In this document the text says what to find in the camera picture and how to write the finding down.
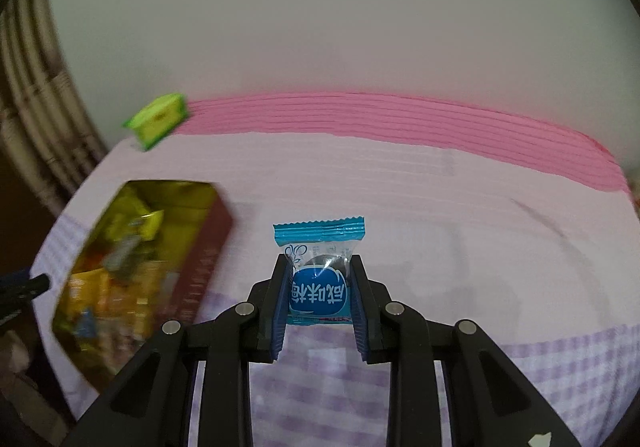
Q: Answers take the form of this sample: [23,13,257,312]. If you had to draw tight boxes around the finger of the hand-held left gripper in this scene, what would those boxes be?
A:
[0,268,51,328]

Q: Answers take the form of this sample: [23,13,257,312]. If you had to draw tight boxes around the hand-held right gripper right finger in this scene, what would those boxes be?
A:
[349,254,583,447]

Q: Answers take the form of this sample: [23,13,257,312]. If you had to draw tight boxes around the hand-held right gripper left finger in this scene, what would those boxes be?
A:
[62,252,296,447]

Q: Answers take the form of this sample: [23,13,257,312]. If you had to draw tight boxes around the gold and brown tin box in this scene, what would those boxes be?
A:
[51,180,235,395]

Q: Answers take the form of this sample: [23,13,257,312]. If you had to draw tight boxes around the pink and purple plaid cloth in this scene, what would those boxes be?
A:
[30,132,640,447]

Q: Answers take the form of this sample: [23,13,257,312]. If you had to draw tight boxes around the white radiator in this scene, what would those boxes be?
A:
[0,0,108,218]

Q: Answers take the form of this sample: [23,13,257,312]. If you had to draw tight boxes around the pink foam mat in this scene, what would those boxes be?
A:
[177,91,632,195]

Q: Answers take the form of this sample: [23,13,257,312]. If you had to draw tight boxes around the green tissue pack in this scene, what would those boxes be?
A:
[123,93,190,151]

